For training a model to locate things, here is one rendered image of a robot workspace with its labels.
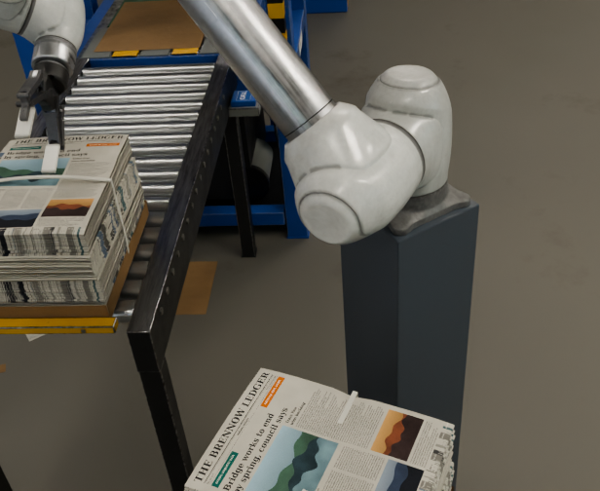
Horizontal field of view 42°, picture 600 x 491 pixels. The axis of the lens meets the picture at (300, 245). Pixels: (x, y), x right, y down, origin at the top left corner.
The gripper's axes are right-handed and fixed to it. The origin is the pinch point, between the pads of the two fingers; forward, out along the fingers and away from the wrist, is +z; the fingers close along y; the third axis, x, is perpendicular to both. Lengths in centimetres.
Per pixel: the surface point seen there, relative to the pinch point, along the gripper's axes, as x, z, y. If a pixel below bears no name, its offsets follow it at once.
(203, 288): -5, -24, 136
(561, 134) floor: -155, -117, 183
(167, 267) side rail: -22.1, 14.8, 26.3
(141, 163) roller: -6, -25, 47
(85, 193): -10.0, 7.8, 4.0
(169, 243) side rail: -21.1, 6.9, 30.4
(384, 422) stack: -70, 55, 3
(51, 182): -1.2, 3.8, 6.4
